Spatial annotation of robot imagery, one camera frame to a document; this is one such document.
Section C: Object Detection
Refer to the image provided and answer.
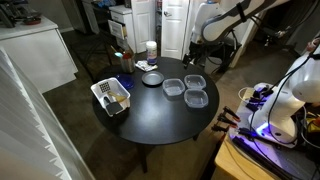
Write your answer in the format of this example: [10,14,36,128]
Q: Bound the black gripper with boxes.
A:
[181,41,209,70]

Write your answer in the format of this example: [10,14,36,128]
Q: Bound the clear plastic bowl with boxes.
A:
[162,78,186,98]
[183,74,208,91]
[183,88,210,109]

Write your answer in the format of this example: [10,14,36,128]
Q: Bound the white small bin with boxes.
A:
[203,56,223,75]

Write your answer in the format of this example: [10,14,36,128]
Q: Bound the white panel door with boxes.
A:
[160,0,191,61]
[130,0,157,54]

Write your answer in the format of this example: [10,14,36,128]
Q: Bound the white wipes canister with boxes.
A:
[145,40,158,66]

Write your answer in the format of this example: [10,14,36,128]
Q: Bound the dark grey round plate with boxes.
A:
[141,70,165,87]

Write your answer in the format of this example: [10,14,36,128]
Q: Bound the metal utensil holder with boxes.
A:
[119,54,136,74]

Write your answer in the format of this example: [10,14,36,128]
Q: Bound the red utensil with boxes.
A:
[121,50,133,61]

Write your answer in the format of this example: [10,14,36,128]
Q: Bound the round black table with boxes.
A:
[92,56,221,174]

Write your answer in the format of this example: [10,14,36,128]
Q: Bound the blue glass bowl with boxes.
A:
[114,73,136,90]

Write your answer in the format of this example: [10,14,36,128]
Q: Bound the black orange-tipped clamp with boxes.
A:
[222,105,242,123]
[211,123,231,134]
[216,113,239,130]

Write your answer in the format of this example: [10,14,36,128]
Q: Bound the white drawer cabinet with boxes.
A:
[106,4,138,53]

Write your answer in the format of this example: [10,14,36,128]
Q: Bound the wooden spatula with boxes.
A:
[109,44,120,55]

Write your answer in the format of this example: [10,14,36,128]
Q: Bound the wooden spoon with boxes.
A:
[106,90,129,104]

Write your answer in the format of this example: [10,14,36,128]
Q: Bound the black flat spatula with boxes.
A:
[102,95,124,116]

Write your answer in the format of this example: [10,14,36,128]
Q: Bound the dark wooden chair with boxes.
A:
[81,32,117,83]

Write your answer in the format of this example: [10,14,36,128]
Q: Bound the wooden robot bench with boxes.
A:
[214,87,320,180]

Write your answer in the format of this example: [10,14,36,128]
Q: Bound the black metal bar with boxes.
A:
[231,134,296,180]

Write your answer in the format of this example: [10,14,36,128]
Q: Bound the white kitchen counter cabinet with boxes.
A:
[0,14,80,95]

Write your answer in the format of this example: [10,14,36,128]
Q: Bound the red pan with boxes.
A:
[22,16,43,26]

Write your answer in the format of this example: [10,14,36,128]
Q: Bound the white cable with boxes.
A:
[237,86,256,103]

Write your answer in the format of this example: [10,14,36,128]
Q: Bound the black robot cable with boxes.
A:
[265,51,320,145]

